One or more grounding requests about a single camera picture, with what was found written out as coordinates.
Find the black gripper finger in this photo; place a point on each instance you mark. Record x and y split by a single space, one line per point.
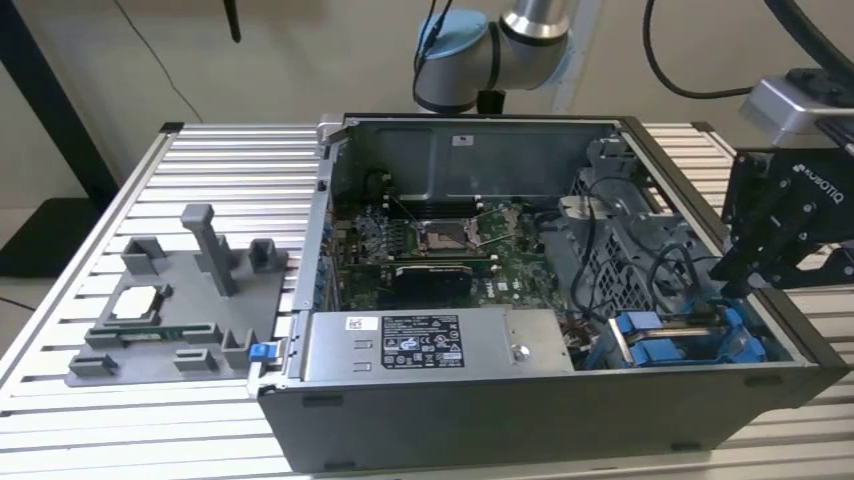
814 267
750 225

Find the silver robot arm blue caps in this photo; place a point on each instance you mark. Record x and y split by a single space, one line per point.
461 65

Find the gray metal disk bay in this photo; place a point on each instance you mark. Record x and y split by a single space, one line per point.
614 250

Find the blue disk carrier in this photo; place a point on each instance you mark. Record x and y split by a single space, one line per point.
646 354

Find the green motherboard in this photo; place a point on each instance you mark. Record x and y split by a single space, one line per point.
527 280

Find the silver power supply unit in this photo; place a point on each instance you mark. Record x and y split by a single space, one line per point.
534 332

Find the CPU socket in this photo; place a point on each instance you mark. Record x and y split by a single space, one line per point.
443 240

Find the black RAM slots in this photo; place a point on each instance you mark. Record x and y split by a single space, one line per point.
434 205

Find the black graphics card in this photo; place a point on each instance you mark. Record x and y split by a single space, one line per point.
430 285

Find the thin metal locking lever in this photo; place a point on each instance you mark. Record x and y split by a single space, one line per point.
406 208

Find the black open PC case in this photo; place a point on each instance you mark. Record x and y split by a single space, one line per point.
467 425

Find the blue case latch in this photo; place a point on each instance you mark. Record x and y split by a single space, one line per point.
262 352

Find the gray parts rack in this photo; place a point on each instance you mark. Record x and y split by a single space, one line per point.
200 310

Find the black hanging rod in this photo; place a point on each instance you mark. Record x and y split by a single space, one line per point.
232 20

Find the green RAM stick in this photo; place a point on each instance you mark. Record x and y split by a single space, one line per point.
180 330

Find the silver CPU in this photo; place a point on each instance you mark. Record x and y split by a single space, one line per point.
136 302

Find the black flat stand base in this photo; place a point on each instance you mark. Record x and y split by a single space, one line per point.
47 235

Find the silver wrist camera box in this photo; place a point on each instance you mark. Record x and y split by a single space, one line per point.
781 112

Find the black stand post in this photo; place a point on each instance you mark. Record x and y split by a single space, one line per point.
47 100

